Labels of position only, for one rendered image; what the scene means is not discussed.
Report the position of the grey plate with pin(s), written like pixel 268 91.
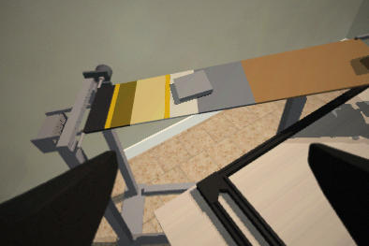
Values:
pixel 192 85

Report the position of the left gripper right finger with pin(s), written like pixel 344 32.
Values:
pixel 343 178

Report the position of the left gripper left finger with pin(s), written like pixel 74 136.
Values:
pixel 64 211

